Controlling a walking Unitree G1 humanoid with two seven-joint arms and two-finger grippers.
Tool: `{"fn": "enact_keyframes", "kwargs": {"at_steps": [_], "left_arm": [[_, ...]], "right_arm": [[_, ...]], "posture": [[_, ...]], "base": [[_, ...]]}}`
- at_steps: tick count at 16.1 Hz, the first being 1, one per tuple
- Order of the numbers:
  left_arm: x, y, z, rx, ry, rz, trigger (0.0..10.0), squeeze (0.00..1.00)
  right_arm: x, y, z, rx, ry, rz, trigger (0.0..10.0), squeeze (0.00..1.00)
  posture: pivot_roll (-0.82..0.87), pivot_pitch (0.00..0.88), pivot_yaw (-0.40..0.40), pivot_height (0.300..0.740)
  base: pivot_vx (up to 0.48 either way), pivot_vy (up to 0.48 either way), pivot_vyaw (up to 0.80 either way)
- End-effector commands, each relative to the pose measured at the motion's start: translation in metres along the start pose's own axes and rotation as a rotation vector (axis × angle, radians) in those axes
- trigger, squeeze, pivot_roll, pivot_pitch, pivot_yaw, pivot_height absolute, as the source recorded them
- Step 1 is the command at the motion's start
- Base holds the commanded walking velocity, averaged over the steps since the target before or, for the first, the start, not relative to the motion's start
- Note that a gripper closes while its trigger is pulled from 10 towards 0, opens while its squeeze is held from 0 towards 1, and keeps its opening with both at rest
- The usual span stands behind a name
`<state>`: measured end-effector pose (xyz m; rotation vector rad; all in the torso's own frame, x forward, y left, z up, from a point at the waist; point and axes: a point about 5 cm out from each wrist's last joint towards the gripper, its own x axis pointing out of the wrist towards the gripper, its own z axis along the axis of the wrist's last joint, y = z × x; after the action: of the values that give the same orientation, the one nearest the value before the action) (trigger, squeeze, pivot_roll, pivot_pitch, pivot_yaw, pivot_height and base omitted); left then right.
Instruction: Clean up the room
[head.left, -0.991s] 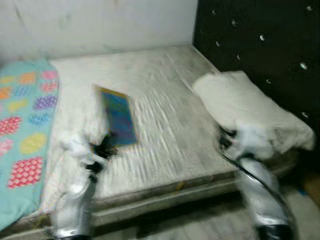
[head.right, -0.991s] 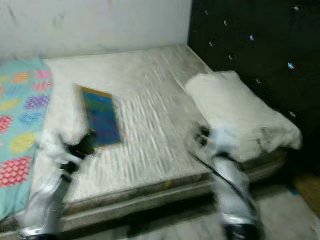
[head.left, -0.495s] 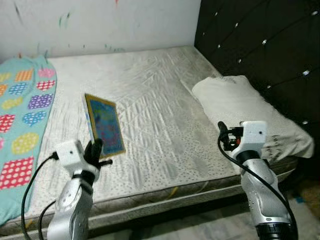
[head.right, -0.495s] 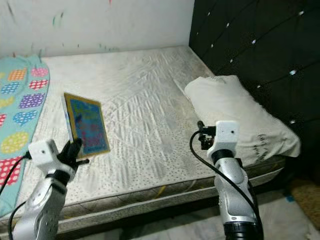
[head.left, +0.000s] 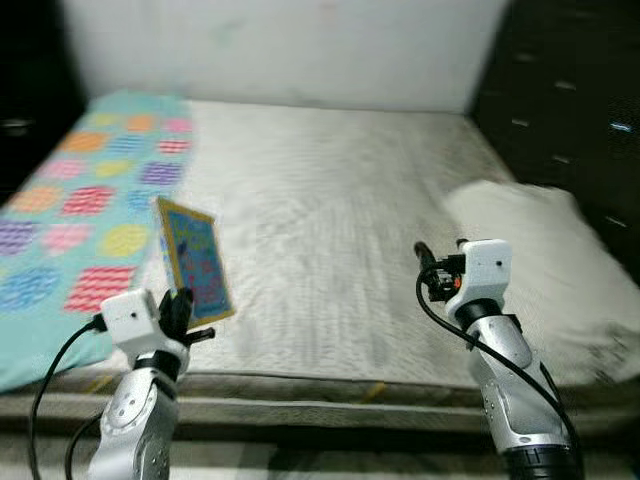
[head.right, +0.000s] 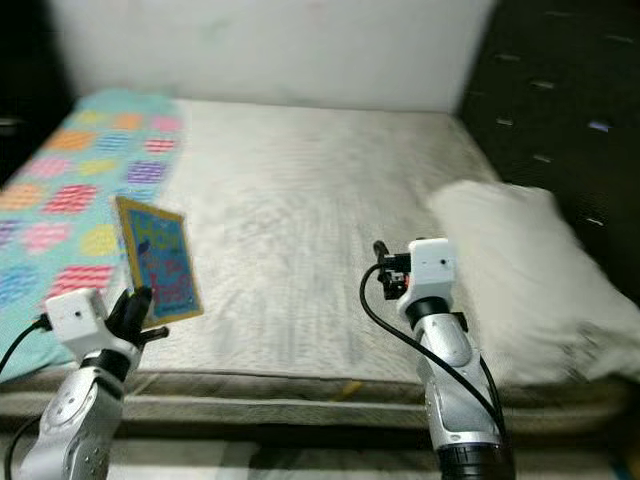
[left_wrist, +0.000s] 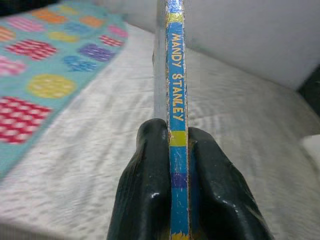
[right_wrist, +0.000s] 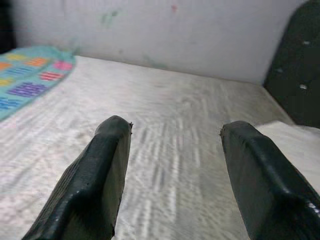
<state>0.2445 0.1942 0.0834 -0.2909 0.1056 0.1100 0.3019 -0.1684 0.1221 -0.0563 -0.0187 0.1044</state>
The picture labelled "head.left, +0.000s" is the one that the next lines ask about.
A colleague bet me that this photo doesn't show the white printed pillow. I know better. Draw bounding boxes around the white printed pillow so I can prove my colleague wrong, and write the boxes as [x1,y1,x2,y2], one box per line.
[440,179,640,389]

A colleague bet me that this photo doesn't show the white quilted mattress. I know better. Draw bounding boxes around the white quilted mattress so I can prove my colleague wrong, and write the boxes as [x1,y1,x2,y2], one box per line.
[0,98,640,406]

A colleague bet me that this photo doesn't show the teal heart-pattern blanket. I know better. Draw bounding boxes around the teal heart-pattern blanket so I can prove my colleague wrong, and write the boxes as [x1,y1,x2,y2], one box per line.
[0,89,195,395]

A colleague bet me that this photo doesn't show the dark tufted headboard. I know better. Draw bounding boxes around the dark tufted headboard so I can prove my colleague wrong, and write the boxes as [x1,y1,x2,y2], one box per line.
[468,0,640,283]

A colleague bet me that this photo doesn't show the large black bag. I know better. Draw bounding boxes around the large black bag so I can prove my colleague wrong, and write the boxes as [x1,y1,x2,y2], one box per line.
[0,0,89,206]

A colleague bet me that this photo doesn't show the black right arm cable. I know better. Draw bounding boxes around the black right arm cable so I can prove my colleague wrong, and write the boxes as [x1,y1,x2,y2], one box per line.
[413,241,579,446]

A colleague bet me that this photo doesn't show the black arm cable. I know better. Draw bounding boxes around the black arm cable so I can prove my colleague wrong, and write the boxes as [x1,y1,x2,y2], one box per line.
[413,241,579,446]
[26,313,111,480]

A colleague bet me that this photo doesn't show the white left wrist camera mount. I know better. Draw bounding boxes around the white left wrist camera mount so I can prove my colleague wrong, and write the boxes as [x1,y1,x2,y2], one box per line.
[99,289,191,365]

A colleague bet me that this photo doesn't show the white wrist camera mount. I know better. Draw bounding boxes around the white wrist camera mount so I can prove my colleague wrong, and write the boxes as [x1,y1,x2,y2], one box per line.
[99,289,191,365]
[450,239,514,323]

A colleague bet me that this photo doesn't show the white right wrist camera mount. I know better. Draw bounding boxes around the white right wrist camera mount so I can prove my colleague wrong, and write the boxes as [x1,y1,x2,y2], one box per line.
[450,239,514,323]

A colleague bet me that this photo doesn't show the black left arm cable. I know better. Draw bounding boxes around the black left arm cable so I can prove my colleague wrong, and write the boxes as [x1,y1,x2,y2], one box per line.
[26,313,111,480]

